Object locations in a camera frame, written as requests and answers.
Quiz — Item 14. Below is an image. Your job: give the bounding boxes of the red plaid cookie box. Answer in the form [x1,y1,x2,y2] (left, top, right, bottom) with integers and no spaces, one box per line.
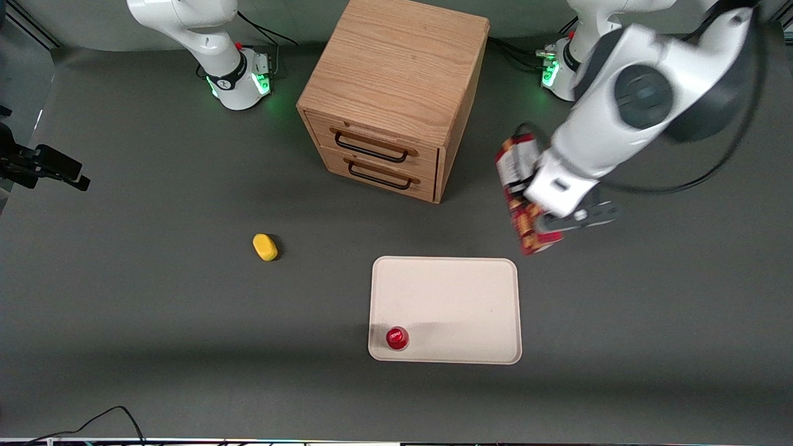
[494,132,564,256]

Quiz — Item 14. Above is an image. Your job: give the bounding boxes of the cream rectangular tray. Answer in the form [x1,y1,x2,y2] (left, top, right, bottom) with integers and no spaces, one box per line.
[368,256,522,365]

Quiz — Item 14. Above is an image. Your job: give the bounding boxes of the wooden drawer front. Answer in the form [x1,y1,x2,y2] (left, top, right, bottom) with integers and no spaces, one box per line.
[305,111,440,181]
[321,146,438,203]

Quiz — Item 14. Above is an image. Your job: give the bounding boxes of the wooden two-drawer cabinet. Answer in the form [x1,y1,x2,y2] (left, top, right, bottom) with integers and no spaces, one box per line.
[296,0,490,204]

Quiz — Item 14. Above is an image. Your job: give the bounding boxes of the yellow oval sponge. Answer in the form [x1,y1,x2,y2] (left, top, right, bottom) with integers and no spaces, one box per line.
[252,233,280,262]

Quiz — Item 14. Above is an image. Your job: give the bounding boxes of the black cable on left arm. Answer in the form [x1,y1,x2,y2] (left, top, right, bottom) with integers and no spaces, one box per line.
[600,3,769,196]

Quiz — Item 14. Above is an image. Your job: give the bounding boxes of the black left arm base cables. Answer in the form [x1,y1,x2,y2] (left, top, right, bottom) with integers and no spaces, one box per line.
[488,19,580,72]

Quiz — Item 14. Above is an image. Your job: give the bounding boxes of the black arm base cables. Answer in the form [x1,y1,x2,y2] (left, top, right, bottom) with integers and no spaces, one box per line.
[197,11,299,80]
[488,19,580,72]

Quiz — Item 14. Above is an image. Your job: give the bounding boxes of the black drawer handle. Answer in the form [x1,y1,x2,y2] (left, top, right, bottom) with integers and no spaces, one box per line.
[333,128,411,164]
[347,159,414,191]

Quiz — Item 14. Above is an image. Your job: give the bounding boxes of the black right arm base cables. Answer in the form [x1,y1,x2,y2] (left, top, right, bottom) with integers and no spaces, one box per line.
[197,11,299,80]

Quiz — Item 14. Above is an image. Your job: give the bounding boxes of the thin black table-edge cable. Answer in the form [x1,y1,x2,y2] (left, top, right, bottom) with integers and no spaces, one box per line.
[24,405,147,446]

